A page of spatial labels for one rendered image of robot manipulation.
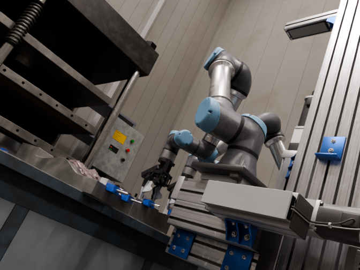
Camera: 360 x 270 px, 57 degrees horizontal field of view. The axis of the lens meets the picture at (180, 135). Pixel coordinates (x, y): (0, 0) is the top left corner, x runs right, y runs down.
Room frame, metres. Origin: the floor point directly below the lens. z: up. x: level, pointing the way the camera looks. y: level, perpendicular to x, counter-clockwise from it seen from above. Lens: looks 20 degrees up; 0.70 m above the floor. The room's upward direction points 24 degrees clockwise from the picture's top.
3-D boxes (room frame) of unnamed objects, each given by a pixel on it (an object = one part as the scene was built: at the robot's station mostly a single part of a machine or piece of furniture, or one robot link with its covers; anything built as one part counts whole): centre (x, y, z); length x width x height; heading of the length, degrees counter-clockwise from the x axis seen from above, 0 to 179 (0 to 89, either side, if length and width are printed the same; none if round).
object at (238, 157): (1.10, -0.23, 1.09); 0.15 x 0.15 x 0.10
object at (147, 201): (1.50, 0.00, 0.89); 0.13 x 0.05 x 0.05; 40
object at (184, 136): (1.43, -0.03, 1.20); 0.11 x 0.11 x 0.08; 15
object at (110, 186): (1.27, 0.14, 0.85); 0.13 x 0.05 x 0.05; 57
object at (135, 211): (1.75, 0.13, 0.87); 0.50 x 0.26 x 0.14; 40
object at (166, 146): (1.52, 0.01, 1.20); 0.09 x 0.08 x 0.11; 15
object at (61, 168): (1.46, 0.35, 0.85); 0.50 x 0.26 x 0.11; 57
